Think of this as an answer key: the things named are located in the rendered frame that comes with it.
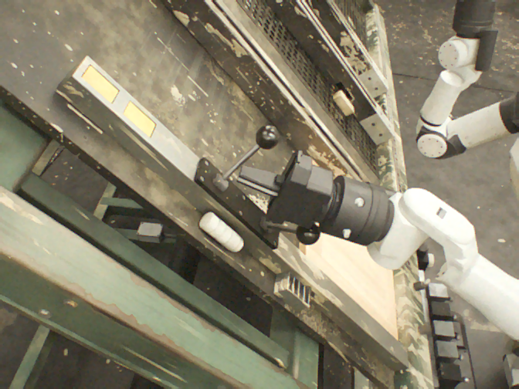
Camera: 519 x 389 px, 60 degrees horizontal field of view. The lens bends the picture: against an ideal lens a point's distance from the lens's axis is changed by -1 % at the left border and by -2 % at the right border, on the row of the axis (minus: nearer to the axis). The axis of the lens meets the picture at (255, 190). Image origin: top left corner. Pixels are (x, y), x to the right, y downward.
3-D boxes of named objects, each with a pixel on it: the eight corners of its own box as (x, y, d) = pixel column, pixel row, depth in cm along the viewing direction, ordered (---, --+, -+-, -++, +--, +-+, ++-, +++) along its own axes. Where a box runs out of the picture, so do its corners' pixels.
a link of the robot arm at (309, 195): (293, 184, 56) (381, 213, 58) (299, 134, 62) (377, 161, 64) (261, 239, 65) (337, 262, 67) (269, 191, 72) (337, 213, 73)
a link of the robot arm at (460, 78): (481, 29, 110) (456, 75, 120) (454, 34, 107) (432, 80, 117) (500, 44, 107) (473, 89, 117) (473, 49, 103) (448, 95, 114)
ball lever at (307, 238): (262, 239, 78) (318, 252, 68) (249, 227, 76) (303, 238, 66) (273, 221, 80) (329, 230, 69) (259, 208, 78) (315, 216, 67)
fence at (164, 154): (393, 371, 107) (408, 368, 105) (55, 90, 58) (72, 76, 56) (391, 351, 111) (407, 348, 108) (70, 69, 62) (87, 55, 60)
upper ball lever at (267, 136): (224, 200, 70) (288, 141, 69) (207, 185, 68) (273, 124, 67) (218, 189, 74) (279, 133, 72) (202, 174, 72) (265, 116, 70)
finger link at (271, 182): (240, 165, 64) (281, 179, 65) (236, 181, 62) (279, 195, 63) (243, 157, 63) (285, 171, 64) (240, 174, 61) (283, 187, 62)
